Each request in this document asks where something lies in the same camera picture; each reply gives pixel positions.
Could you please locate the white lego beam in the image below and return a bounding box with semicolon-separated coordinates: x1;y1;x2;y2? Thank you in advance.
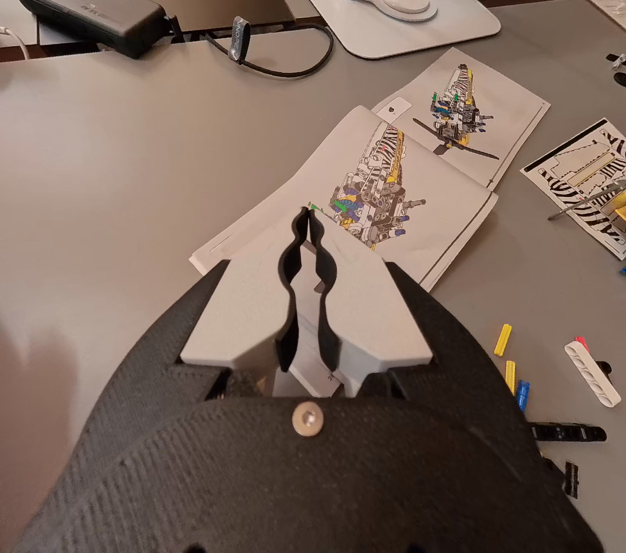
564;340;622;407

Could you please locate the zebra striped sticker sheet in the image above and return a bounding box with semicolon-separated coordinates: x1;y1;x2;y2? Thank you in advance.
521;117;626;261

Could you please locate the white cable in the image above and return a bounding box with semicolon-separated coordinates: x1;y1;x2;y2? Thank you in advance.
0;26;31;62

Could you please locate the short black lego piece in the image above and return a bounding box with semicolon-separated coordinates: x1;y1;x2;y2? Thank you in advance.
562;461;581;498

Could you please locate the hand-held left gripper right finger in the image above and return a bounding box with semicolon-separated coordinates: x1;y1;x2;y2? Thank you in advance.
309;209;434;398

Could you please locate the lego instruction booklet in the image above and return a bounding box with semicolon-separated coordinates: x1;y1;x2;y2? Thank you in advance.
190;47;551;398

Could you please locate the black power bank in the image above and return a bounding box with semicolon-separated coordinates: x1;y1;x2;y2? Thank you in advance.
11;0;168;59

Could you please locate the black braided cable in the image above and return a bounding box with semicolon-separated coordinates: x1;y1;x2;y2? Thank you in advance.
169;15;335;79

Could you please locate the lego helicopter model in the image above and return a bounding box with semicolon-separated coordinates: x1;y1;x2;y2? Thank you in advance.
548;180;626;232

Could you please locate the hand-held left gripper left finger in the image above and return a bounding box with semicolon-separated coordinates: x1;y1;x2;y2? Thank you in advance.
180;208;314;397

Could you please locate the long black lego beam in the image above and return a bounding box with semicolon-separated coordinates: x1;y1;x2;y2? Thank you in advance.
530;423;607;442

